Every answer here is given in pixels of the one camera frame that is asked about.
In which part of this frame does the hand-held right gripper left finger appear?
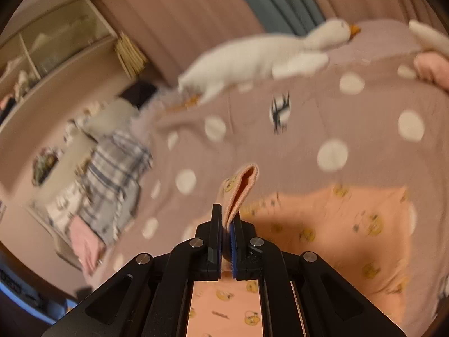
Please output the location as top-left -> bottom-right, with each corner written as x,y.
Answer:
41,204 -> 223,337

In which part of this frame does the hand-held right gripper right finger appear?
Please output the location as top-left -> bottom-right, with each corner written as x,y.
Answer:
230,215 -> 407,337

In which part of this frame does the peach chick-print small garment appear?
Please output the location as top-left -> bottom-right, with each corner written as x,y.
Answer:
186,163 -> 418,337

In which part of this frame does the pink polka dot blanket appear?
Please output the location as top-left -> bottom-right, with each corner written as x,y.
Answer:
75,19 -> 449,324

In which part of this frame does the blue plaid cloth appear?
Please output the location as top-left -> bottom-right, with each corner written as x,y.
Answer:
75,130 -> 153,246

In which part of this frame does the pink cloth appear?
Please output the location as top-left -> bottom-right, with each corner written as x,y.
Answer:
68,214 -> 106,275

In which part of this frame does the white printed cloth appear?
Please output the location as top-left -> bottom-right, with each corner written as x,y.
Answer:
33,179 -> 88,230

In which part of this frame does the beige pillow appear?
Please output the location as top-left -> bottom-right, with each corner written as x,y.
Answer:
84,98 -> 141,137

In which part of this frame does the dark cloth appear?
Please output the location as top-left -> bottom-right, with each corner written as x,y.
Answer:
119,81 -> 159,110

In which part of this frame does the floral cloth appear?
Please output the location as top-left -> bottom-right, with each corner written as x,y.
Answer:
31,147 -> 63,186

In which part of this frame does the white goose plush toy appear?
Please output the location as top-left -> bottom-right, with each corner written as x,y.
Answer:
177,17 -> 362,108

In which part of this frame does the straw tassel bundle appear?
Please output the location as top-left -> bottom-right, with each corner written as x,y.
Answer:
115,31 -> 148,79

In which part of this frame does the pink curtain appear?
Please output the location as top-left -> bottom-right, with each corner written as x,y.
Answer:
91,0 -> 449,85

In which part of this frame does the beige shelf cabinet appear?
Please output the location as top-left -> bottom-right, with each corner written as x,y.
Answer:
0,0 -> 118,127

